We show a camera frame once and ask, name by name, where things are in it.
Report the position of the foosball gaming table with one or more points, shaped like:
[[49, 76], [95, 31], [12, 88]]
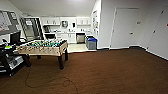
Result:
[[43, 48]]

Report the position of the grey bin green lid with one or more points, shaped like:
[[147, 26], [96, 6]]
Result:
[[86, 41]]

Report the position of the grey bin blue lid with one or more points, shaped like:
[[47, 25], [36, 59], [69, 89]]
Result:
[[92, 44]]

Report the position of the white sink base cabinet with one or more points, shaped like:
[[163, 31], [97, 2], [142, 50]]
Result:
[[68, 38]]

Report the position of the notice poster board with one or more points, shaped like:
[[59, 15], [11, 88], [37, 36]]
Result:
[[95, 21]]

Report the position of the dark coffee machine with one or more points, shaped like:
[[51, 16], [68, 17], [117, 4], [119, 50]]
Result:
[[46, 29]]

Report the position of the plain white door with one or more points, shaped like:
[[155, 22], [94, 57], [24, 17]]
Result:
[[124, 29]]

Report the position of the dark refrigerator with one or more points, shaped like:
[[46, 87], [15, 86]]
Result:
[[31, 28]]

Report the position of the black laptop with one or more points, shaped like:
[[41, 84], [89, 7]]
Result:
[[15, 37]]

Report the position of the small green cart item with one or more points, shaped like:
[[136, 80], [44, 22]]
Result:
[[8, 47]]

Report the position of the white door with sign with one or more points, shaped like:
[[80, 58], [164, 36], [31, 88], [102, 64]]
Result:
[[160, 35]]

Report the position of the grey pin board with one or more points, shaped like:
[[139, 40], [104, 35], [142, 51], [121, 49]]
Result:
[[8, 21]]

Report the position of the white three-door wall cabinet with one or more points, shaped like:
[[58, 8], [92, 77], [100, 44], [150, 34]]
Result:
[[83, 21]]

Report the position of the white two-door wall cabinet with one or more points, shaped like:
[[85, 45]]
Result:
[[51, 21]]

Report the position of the wall switch plate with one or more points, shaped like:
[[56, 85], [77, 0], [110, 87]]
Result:
[[138, 23]]

